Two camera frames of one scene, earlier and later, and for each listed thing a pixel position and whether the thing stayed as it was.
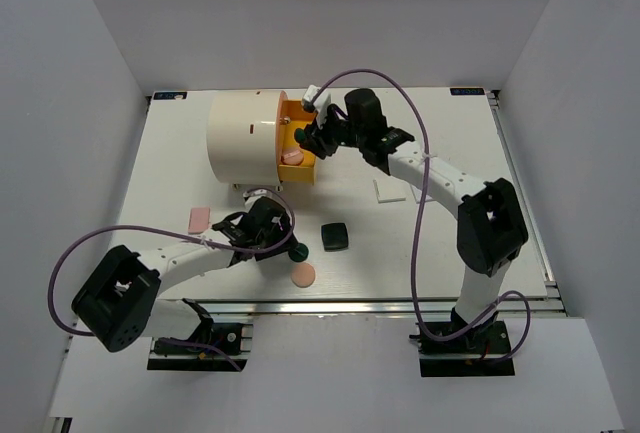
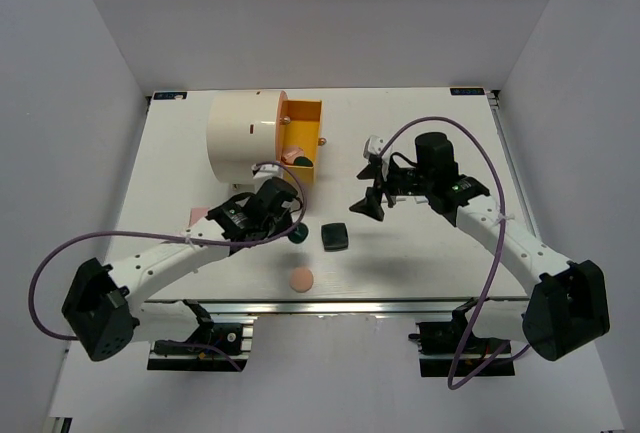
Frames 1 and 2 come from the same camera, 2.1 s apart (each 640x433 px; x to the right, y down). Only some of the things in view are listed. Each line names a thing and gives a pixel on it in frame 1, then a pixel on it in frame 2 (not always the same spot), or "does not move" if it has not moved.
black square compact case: (334, 236) does not move
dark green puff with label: (299, 253) -> (300, 233)
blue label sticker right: (467, 91) does not move
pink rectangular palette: (199, 220) does not move
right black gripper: (316, 141) -> (371, 205)
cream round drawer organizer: (246, 135) does not move
